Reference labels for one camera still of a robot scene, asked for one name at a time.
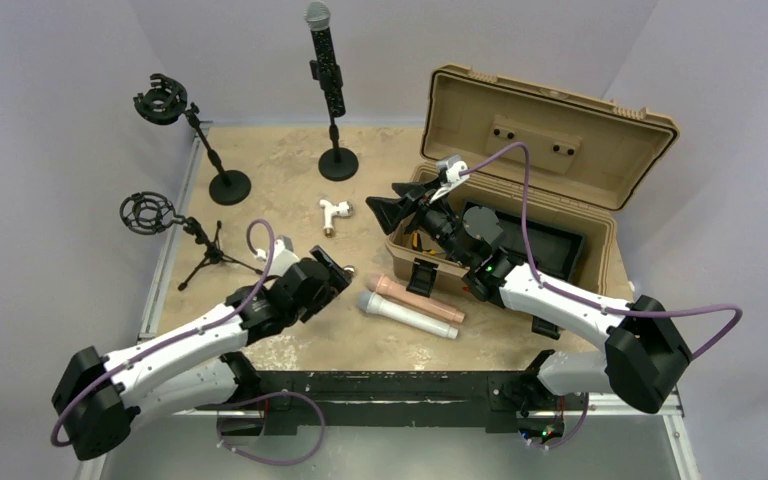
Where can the black tray in case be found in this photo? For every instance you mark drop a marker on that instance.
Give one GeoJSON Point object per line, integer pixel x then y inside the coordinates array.
{"type": "Point", "coordinates": [556, 250]}

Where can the white silver microphone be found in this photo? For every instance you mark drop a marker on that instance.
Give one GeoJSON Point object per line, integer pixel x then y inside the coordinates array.
{"type": "Point", "coordinates": [375, 304]}

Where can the black round-base stand centre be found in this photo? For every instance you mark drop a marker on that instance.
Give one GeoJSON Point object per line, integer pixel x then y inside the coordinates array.
{"type": "Point", "coordinates": [337, 163]}

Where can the black speckled microphone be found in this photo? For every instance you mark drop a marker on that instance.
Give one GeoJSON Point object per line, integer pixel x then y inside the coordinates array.
{"type": "Point", "coordinates": [326, 60]}

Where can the pink rose-gold microphone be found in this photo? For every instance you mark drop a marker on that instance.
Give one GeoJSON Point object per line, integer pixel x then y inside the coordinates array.
{"type": "Point", "coordinates": [389, 288]}

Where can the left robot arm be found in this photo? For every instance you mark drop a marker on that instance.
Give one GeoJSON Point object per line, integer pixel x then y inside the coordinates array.
{"type": "Point", "coordinates": [101, 398]}

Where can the white plastic faucet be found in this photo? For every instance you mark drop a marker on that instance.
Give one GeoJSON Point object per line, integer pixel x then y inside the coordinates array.
{"type": "Point", "coordinates": [342, 209]}

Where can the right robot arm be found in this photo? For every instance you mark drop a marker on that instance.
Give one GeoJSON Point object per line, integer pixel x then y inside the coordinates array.
{"type": "Point", "coordinates": [639, 355]}

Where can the black round-base stand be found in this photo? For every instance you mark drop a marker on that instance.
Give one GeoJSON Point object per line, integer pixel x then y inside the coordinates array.
{"type": "Point", "coordinates": [163, 104]}
{"type": "Point", "coordinates": [337, 163]}

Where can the black round-base stand left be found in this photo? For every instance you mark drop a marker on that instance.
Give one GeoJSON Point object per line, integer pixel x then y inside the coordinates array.
{"type": "Point", "coordinates": [163, 104]}

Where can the yellow black tool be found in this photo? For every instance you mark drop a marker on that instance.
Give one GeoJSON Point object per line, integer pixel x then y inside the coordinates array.
{"type": "Point", "coordinates": [417, 245]}

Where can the black tripod microphone stand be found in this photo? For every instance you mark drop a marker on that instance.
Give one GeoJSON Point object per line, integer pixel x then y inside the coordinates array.
{"type": "Point", "coordinates": [149, 213]}

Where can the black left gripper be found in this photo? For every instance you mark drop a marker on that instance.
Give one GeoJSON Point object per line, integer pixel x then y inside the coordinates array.
{"type": "Point", "coordinates": [339, 277]}

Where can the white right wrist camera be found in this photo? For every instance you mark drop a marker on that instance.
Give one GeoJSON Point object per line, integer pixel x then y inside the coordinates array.
{"type": "Point", "coordinates": [450, 175]}

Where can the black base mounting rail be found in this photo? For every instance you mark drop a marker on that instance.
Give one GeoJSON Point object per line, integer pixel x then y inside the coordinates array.
{"type": "Point", "coordinates": [494, 401]}

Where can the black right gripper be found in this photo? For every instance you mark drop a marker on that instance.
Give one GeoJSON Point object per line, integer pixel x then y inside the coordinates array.
{"type": "Point", "coordinates": [392, 211]}

